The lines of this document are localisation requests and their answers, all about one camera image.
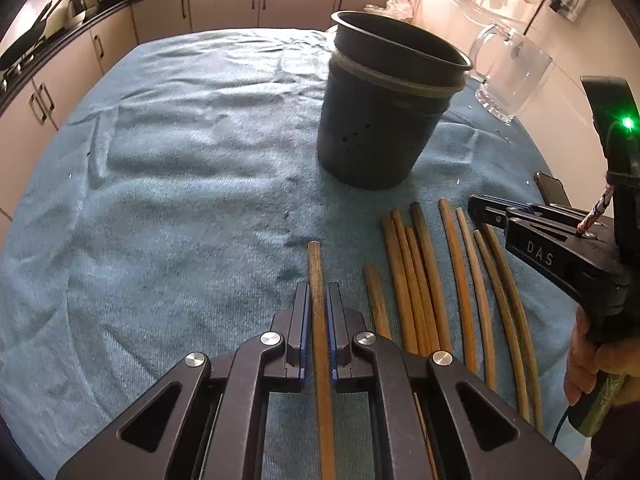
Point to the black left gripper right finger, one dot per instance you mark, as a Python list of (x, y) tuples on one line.
[(351, 345)]

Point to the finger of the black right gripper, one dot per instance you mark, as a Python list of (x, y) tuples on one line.
[(503, 214)]

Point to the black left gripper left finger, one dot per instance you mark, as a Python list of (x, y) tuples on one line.
[(287, 344)]

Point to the person's right hand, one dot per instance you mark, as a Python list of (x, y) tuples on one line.
[(585, 360)]

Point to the short wooden chopstick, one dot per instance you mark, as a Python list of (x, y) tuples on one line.
[(377, 300)]

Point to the black smartphone brown case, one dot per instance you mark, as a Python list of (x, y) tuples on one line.
[(551, 190)]

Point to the dark-tipped wooden chopstick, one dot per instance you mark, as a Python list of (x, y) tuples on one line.
[(433, 277)]

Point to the clear glass mug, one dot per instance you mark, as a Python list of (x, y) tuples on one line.
[(512, 76)]

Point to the dark utensil holder cup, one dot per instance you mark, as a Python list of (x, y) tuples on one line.
[(389, 84)]

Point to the blue towel table cloth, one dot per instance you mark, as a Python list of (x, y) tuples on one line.
[(172, 213)]

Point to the black wok pan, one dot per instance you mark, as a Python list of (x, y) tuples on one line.
[(23, 43)]

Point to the white wall power strip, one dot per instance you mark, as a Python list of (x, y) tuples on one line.
[(571, 10)]

